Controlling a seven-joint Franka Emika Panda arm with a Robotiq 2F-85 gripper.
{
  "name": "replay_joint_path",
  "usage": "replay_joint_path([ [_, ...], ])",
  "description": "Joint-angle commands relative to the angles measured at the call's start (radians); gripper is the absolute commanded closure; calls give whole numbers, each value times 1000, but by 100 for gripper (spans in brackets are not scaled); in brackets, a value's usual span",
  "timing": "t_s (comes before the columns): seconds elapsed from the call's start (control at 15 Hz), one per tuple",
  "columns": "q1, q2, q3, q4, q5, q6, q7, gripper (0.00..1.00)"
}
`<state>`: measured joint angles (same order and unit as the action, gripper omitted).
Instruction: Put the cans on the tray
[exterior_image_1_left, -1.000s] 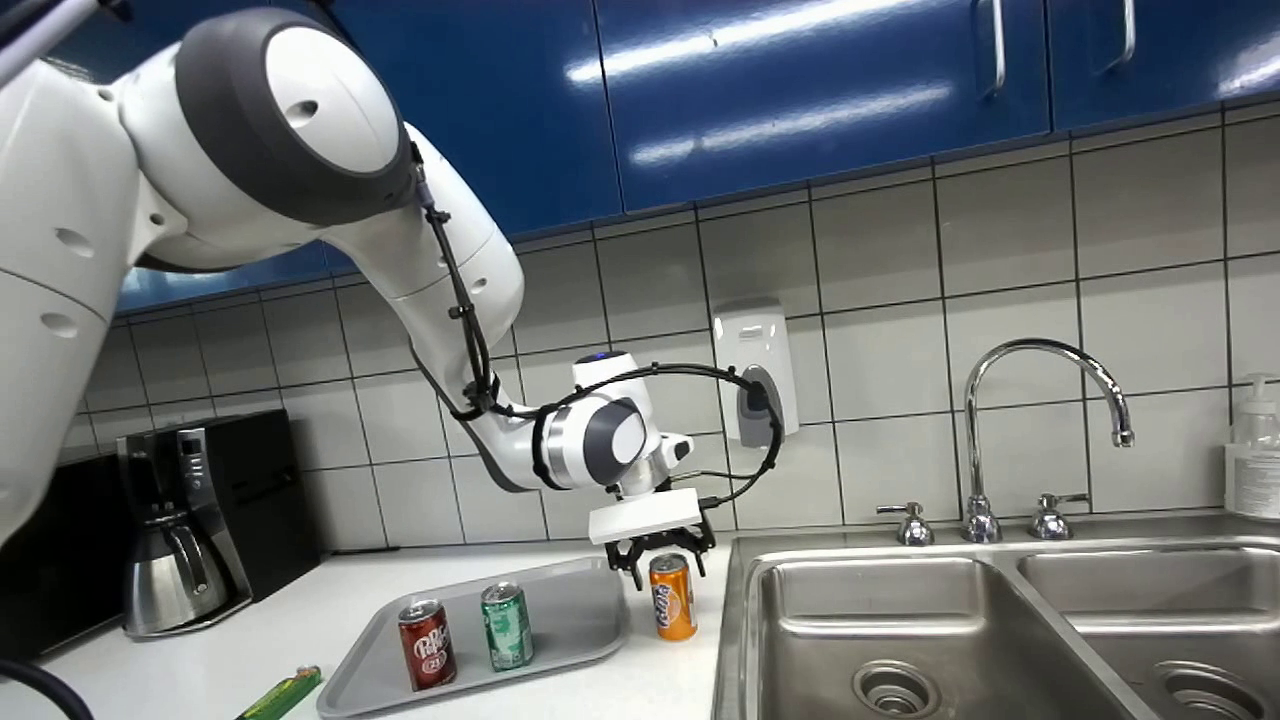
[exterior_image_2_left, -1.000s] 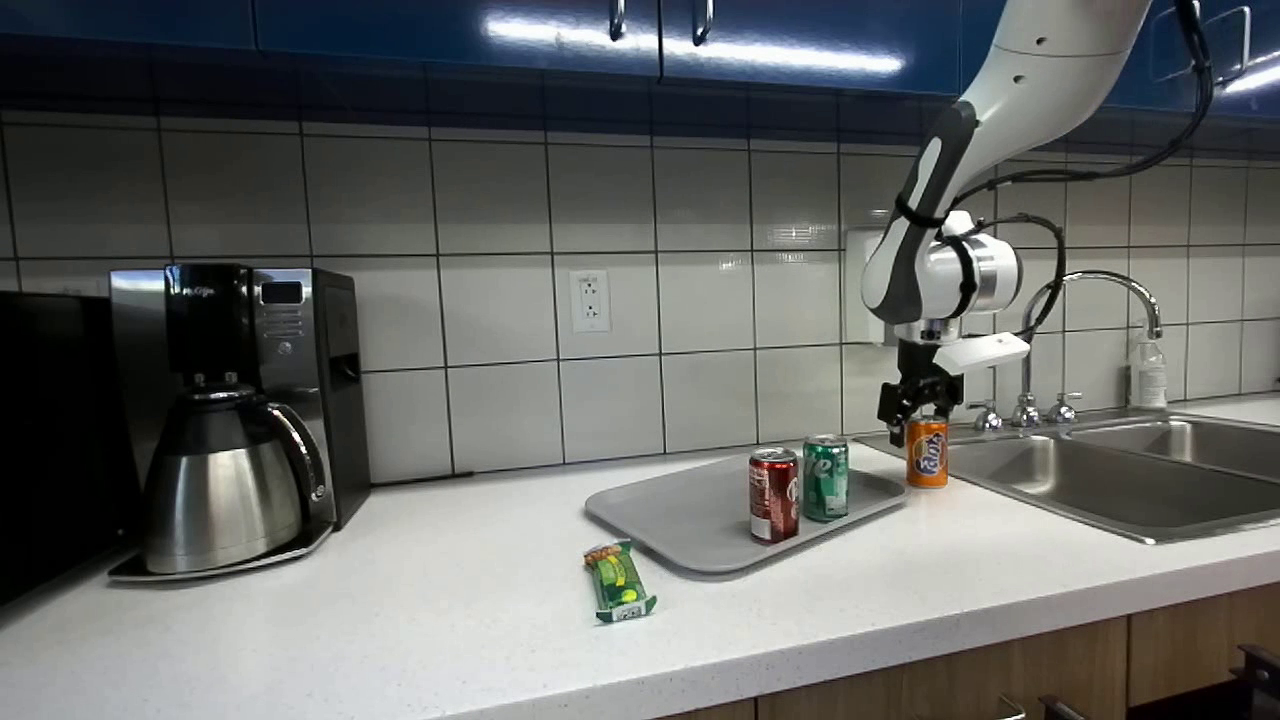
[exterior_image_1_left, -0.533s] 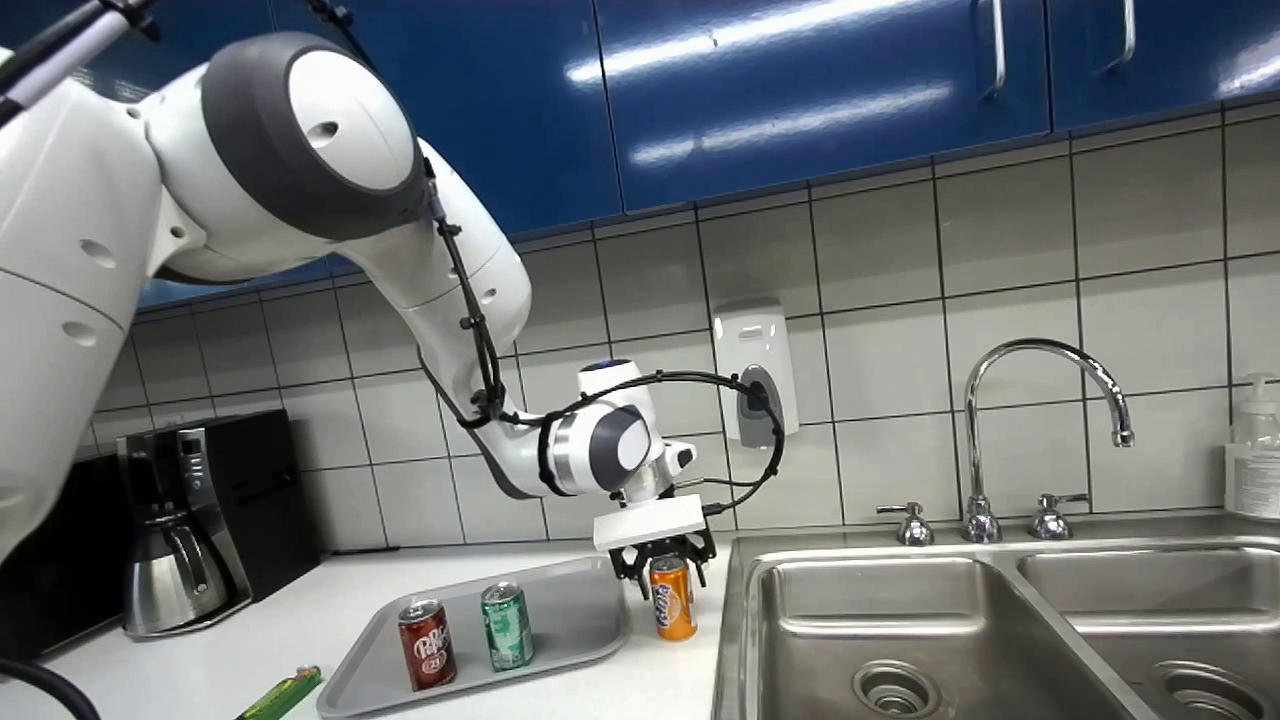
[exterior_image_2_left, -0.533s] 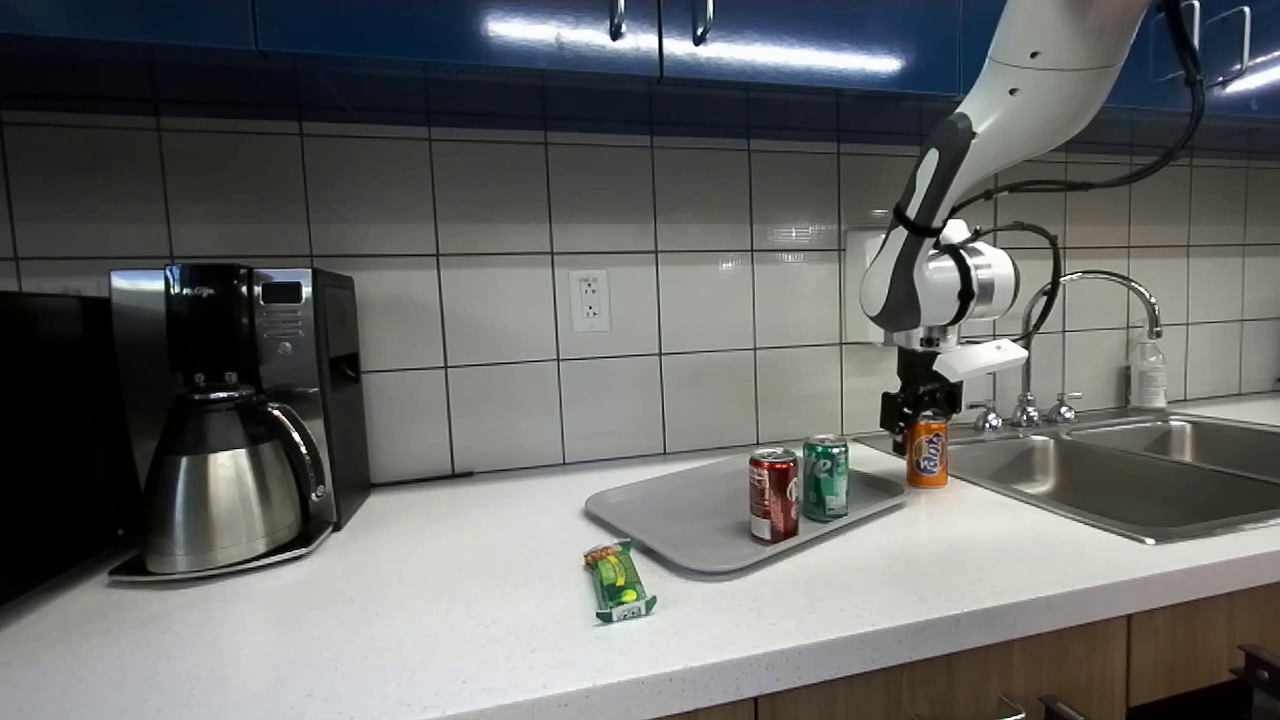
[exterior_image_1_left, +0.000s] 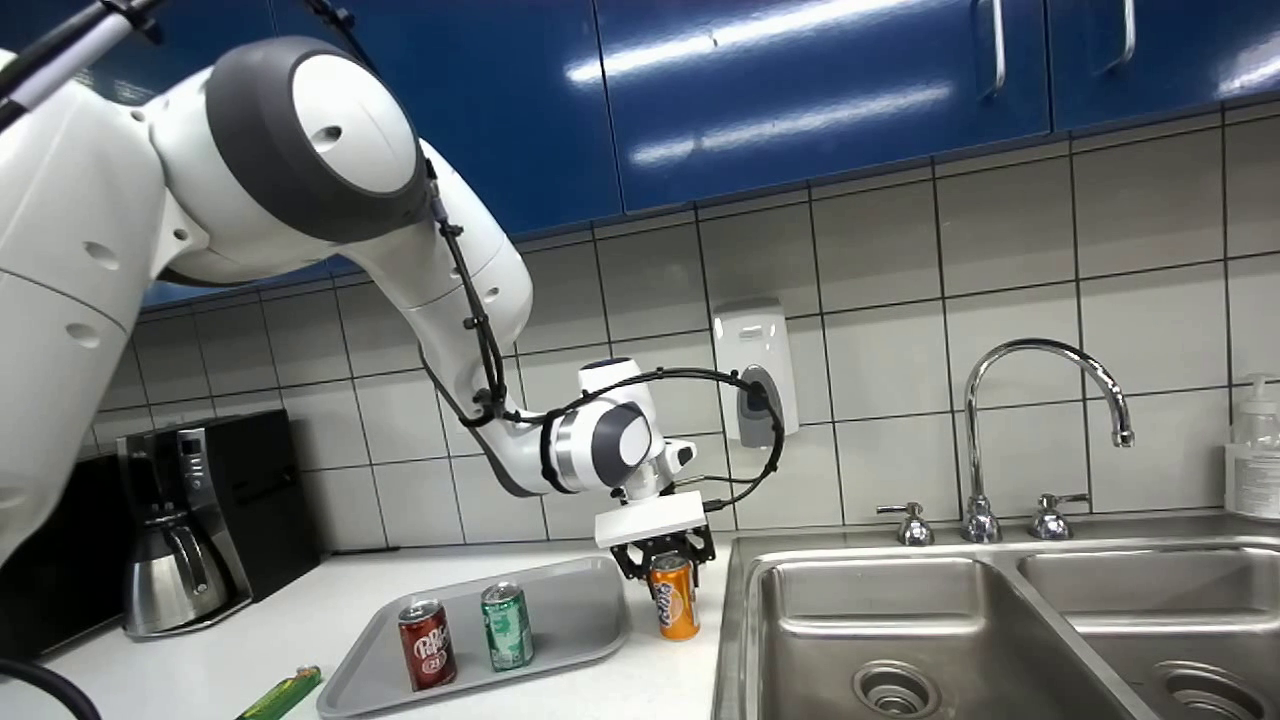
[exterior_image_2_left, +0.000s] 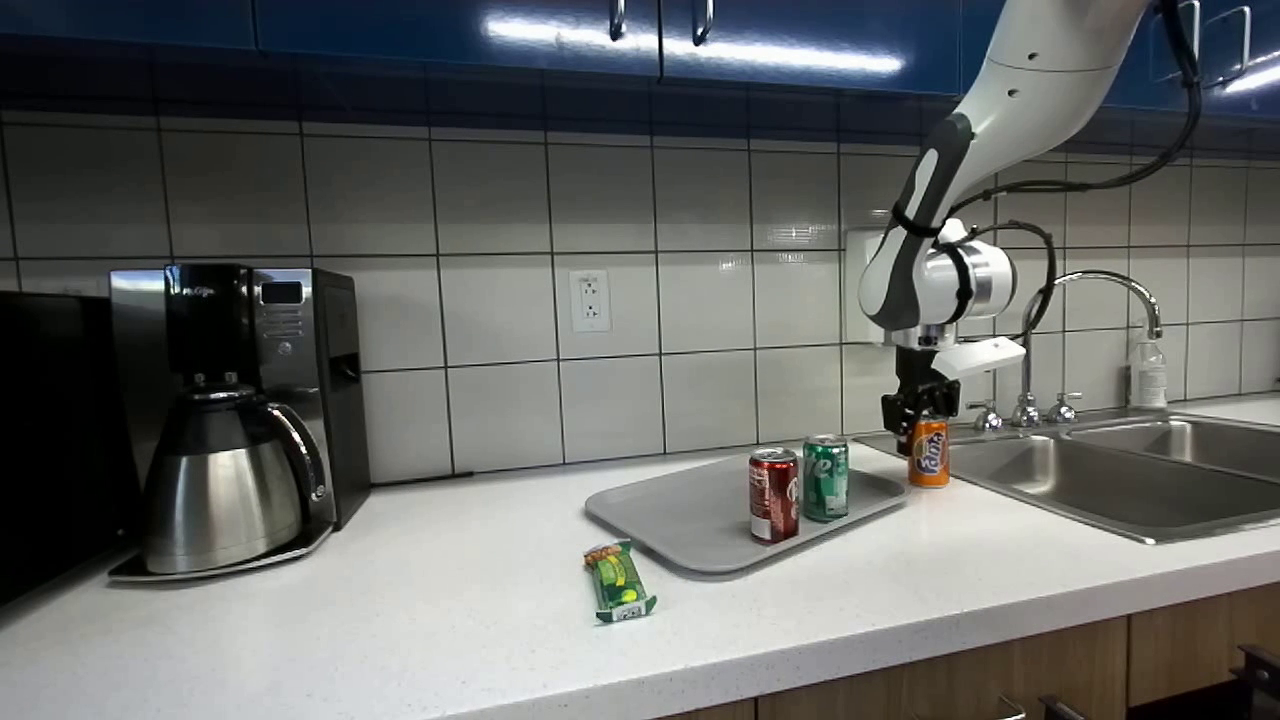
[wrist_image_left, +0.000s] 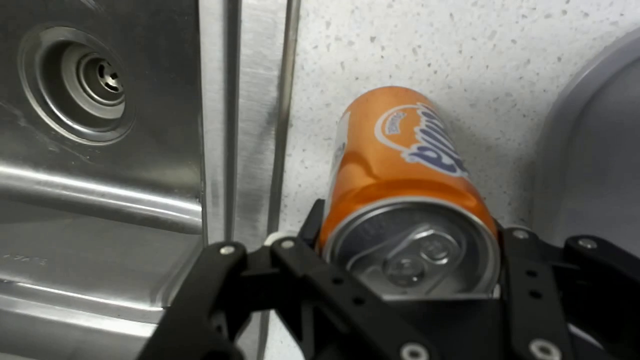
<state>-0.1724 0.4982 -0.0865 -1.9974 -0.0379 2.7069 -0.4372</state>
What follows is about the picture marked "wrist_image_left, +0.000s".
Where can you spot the orange Fanta can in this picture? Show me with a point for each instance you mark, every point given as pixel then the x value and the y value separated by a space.
pixel 401 173

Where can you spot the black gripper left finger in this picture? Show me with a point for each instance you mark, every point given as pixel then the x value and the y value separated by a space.
pixel 267 300

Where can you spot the grey plastic tray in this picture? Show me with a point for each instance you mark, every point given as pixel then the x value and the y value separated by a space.
pixel 600 146

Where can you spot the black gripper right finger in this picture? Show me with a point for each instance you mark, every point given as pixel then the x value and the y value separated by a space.
pixel 567 300

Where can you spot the stainless steel double sink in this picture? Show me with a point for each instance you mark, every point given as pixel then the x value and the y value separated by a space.
pixel 101 167

